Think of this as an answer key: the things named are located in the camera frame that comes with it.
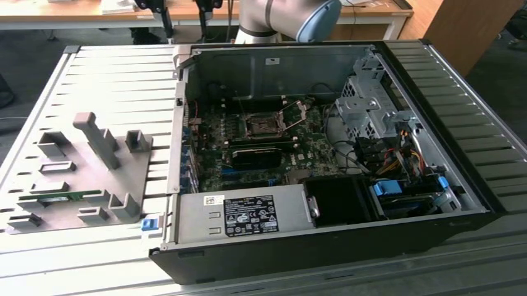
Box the metal socket cover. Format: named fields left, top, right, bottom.
left=277, top=98, right=312, bottom=132

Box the green RAM stick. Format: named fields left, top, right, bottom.
left=18, top=189, right=102, bottom=206

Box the silver power supply unit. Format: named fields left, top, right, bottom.
left=174, top=184, right=317, bottom=247

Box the black RAM slot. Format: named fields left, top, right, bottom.
left=226, top=138, right=297, bottom=149

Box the black bag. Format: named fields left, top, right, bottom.
left=129, top=27, right=161, bottom=46

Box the white paper stack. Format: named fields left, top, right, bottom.
left=101, top=0, right=137, bottom=15

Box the black open PC case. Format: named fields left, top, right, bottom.
left=146, top=39, right=507, bottom=286

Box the black fan shroud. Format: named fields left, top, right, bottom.
left=302, top=177, right=388, bottom=229

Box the silver metal drive cage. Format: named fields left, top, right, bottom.
left=333, top=51, right=424, bottom=139

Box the brown wooden cabinet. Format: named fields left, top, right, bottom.
left=396, top=0, right=520, bottom=78

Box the grey parts rack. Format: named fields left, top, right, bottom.
left=6, top=111, right=153, bottom=237

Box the coloured power wire bundle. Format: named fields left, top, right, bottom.
left=380, top=147, right=424, bottom=176

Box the blue disk carrier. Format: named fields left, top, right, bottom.
left=369, top=180, right=402, bottom=197

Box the CPU socket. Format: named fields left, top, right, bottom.
left=242, top=112, right=286, bottom=138

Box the green motherboard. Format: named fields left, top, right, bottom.
left=180, top=101, right=354, bottom=194

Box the light wooden desk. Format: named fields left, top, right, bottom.
left=0, top=0, right=178, bottom=31
left=164, top=0, right=414, bottom=41

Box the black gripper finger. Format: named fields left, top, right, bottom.
left=134, top=0, right=174, bottom=44
left=194, top=0, right=226, bottom=41

